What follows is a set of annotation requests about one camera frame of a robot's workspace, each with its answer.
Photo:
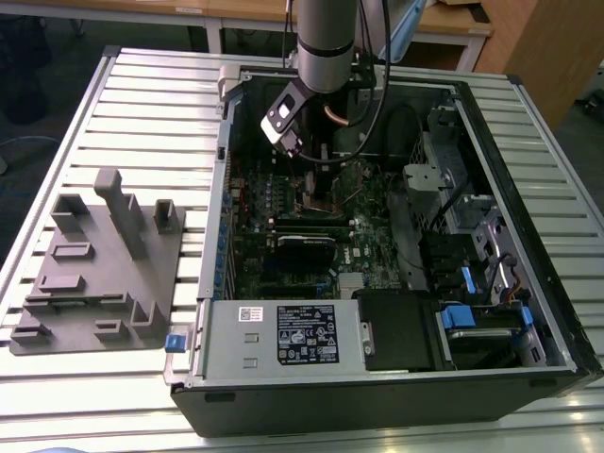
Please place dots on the wooden desk white frame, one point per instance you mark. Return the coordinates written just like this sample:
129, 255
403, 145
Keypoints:
467, 28
118, 7

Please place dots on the black RAM slot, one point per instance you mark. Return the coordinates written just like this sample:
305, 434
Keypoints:
313, 224
313, 229
313, 234
313, 219

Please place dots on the blue case latch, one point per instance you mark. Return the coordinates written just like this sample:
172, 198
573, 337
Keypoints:
175, 343

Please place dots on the wooden cabinet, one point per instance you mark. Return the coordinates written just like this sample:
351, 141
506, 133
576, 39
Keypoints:
542, 47

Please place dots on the silver power supply unit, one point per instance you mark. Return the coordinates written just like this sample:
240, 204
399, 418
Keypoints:
226, 340

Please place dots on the grey case hinge block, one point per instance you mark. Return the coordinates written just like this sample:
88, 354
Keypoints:
229, 78

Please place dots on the CPU socket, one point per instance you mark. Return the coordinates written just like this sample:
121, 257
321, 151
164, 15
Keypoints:
299, 210

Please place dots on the green motherboard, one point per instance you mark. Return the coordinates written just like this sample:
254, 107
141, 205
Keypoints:
373, 245

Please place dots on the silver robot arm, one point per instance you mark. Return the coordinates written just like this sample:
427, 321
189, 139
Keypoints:
325, 42

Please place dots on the silver drive cage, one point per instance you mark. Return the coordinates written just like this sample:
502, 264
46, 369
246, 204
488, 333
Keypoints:
424, 181

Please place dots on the grey parts rack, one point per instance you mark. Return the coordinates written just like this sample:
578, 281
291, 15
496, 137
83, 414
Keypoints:
108, 283

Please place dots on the small silver chipset heatsink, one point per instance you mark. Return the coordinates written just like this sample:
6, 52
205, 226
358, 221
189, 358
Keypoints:
353, 281

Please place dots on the copper coloured tube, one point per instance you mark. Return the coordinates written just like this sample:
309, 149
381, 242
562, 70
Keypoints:
336, 118

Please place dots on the black drive bay block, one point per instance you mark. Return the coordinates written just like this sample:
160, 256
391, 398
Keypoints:
396, 330

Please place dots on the black graphics card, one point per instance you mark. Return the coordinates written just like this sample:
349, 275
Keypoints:
307, 255

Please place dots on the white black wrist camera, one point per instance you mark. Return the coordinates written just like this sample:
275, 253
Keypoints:
283, 115

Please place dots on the black office chair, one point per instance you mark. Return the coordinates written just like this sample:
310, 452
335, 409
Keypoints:
23, 71

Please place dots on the blue plastic clip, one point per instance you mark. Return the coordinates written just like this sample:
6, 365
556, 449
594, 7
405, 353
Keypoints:
467, 279
527, 322

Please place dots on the black PC case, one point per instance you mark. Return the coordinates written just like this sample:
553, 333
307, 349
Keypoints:
330, 410

